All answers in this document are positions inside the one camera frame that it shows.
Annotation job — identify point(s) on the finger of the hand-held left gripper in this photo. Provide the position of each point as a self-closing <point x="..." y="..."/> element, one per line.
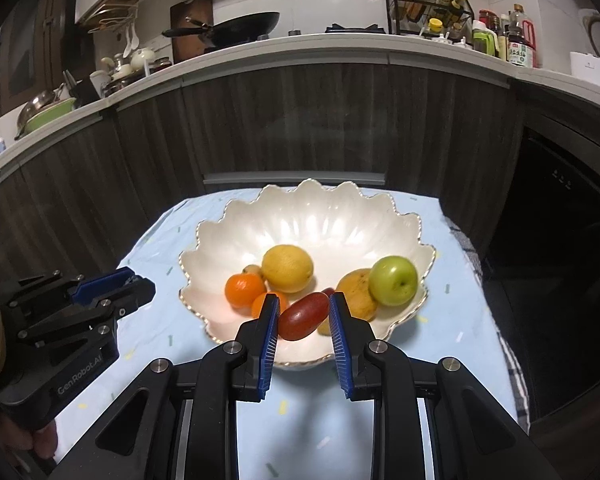
<point x="135" y="292"/>
<point x="100" y="282"/>

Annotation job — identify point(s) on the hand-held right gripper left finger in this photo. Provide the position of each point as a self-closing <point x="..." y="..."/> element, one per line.
<point x="267" y="350"/>

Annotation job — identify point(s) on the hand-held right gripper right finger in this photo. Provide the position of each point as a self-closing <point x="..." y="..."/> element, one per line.
<point x="340" y="350"/>

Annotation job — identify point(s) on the small yellow fruit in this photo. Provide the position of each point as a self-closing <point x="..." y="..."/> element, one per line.
<point x="325" y="329"/>

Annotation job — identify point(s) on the orange tangerine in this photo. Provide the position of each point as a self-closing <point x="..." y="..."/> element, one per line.
<point x="258" y="305"/>
<point x="242" y="290"/>

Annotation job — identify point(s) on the red oblong fruit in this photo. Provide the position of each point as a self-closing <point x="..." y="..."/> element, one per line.
<point x="302" y="316"/>

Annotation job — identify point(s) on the yellow mango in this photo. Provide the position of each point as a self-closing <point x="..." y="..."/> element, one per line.
<point x="357" y="295"/>

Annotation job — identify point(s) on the small dark red fruit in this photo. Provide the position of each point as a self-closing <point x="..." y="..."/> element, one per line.
<point x="328" y="291"/>

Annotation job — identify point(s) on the small brown fruit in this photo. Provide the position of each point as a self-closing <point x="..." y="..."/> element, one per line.
<point x="253" y="271"/>

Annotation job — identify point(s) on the yellow lemon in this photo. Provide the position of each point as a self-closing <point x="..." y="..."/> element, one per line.
<point x="287" y="268"/>

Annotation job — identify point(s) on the green apple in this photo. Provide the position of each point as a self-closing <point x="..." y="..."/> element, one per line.
<point x="393" y="280"/>

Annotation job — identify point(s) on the white scalloped bowl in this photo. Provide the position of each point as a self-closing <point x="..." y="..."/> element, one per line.
<point x="320" y="225"/>

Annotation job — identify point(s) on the person's left hand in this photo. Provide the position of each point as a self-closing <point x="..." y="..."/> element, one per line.
<point x="37" y="442"/>

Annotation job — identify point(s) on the light blue tablecloth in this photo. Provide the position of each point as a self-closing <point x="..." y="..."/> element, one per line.
<point x="305" y="420"/>

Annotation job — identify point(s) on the black utensil holder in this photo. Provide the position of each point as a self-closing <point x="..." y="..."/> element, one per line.
<point x="82" y="89"/>

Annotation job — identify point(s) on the white cup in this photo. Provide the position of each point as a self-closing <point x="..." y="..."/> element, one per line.
<point x="99" y="82"/>

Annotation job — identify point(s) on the dark wooden kitchen cabinet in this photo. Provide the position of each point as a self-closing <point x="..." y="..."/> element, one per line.
<point x="290" y="120"/>

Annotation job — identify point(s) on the black built-in appliance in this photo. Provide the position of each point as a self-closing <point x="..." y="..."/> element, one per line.
<point x="565" y="270"/>

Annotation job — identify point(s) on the white spoons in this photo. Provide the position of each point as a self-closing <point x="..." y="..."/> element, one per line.
<point x="131" y="40"/>

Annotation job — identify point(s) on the black wok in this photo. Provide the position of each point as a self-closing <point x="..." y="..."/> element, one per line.
<point x="240" y="25"/>

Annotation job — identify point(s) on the brown cutting board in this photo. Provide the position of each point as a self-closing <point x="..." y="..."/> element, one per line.
<point x="190" y="7"/>

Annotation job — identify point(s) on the black stove burner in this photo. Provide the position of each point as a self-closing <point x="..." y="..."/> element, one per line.
<point x="355" y="28"/>

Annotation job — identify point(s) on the yellow capped bottle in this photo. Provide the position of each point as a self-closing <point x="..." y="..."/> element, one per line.
<point x="434" y="27"/>

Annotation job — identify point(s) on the green pitcher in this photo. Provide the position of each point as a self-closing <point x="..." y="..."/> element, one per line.
<point x="485" y="40"/>

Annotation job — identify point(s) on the large soy sauce bottle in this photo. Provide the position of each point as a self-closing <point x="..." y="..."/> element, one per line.
<point x="522" y="42"/>

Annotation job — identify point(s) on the red lidded jar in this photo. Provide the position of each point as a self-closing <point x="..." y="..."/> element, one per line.
<point x="488" y="20"/>

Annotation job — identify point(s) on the white box appliance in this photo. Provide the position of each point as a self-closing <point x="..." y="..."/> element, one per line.
<point x="595" y="72"/>

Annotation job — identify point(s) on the wall utensil rack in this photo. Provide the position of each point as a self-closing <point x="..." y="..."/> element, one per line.
<point x="110" y="12"/>

